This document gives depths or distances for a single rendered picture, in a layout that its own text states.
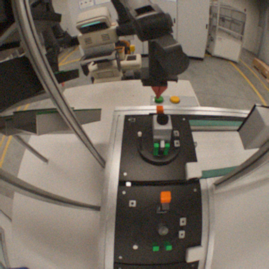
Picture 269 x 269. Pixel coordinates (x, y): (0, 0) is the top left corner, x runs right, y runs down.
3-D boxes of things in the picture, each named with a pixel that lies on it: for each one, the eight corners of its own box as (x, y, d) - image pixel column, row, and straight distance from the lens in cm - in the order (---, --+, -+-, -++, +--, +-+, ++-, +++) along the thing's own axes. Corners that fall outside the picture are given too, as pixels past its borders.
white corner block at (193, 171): (182, 167, 42) (186, 162, 39) (196, 166, 44) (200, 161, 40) (184, 181, 41) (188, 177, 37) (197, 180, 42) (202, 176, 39)
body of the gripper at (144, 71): (177, 84, 38) (181, 61, 34) (141, 84, 37) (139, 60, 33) (173, 72, 43) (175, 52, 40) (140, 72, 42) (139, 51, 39)
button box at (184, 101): (150, 104, 63) (150, 94, 59) (192, 105, 67) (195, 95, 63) (150, 115, 58) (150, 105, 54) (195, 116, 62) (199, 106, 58)
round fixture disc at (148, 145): (137, 126, 46) (136, 122, 44) (177, 125, 47) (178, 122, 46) (135, 164, 39) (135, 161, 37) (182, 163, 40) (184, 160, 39)
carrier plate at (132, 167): (125, 119, 51) (124, 115, 50) (186, 118, 53) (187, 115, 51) (119, 182, 40) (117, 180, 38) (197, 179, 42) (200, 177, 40)
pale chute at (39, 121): (73, 118, 55) (73, 107, 55) (101, 120, 48) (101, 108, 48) (13, 128, 38) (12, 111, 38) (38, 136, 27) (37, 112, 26)
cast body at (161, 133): (152, 125, 39) (152, 108, 34) (167, 125, 40) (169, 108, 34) (153, 150, 35) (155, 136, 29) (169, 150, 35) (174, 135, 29)
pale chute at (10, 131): (47, 120, 65) (47, 110, 64) (67, 122, 55) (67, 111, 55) (-5, 131, 51) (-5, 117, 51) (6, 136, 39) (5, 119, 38)
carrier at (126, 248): (118, 186, 40) (107, 174, 28) (198, 184, 42) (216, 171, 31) (114, 260, 43) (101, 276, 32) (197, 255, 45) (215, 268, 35)
